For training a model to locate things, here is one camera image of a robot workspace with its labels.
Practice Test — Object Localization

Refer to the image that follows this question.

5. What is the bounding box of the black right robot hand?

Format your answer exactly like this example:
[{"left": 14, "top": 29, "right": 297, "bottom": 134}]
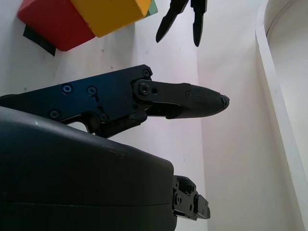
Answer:
[{"left": 0, "top": 64, "right": 231, "bottom": 231}]

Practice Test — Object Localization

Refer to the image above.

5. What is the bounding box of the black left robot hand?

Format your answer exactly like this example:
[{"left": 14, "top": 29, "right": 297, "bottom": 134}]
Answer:
[{"left": 155, "top": 0, "right": 208, "bottom": 48}]

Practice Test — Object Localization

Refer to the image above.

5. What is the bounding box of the green wooden block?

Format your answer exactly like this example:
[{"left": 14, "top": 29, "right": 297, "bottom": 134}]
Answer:
[{"left": 144, "top": 0, "right": 159, "bottom": 17}]

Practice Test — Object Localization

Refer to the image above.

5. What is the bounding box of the yellow wooden block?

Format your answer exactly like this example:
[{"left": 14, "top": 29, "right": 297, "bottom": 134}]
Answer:
[{"left": 69, "top": 0, "right": 152, "bottom": 38}]

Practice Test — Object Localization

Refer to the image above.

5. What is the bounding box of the red wooden block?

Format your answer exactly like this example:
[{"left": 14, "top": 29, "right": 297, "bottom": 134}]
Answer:
[{"left": 17, "top": 0, "right": 96, "bottom": 52}]

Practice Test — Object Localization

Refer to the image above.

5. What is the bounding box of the black tape strip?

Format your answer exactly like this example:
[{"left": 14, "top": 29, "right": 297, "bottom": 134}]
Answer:
[{"left": 23, "top": 25, "right": 56, "bottom": 57}]

